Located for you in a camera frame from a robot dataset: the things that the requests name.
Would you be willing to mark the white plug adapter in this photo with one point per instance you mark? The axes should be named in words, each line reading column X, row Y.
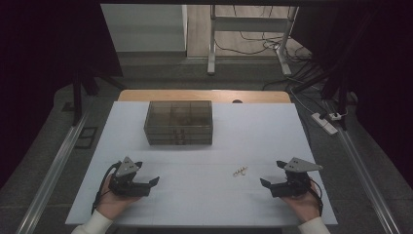
column 336, row 116

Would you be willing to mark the wooden table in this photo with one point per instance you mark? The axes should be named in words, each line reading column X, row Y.
column 195, row 96

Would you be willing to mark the white power strip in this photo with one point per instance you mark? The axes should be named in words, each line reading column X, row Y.
column 324, row 125

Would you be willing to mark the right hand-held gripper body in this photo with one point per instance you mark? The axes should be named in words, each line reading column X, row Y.
column 293, row 185

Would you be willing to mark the black curtain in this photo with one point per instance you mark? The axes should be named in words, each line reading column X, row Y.
column 383, row 65
column 39, row 65

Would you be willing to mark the black round table grommet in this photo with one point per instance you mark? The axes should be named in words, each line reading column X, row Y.
column 237, row 101

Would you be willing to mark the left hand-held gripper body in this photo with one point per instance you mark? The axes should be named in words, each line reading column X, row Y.
column 125, row 187

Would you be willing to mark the gold pearl brooch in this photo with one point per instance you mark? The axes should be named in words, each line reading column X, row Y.
column 240, row 171

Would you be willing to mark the smoky clear jewelry box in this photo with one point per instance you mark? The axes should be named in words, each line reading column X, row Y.
column 178, row 118

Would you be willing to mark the person's right hand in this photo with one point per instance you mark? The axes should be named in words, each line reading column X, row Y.
column 303, row 206

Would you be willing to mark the white table cover sheet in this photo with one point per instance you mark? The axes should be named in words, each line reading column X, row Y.
column 253, row 136

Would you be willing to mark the black stand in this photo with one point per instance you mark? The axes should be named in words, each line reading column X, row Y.
column 341, row 97
column 77, row 97

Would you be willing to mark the black floor plate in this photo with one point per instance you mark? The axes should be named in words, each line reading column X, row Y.
column 86, row 138

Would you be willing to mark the white cabinet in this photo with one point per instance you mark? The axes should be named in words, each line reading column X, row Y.
column 142, row 27

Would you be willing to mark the person's left hand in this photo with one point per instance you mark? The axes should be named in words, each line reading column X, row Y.
column 110, row 204

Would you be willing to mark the smoky clear pull-out drawer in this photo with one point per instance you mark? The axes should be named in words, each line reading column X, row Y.
column 162, row 142

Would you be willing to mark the white metal desk frame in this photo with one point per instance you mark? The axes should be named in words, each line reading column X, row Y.
column 250, row 24

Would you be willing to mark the aluminium rail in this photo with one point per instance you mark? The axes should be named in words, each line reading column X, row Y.
column 52, row 175
column 367, row 182

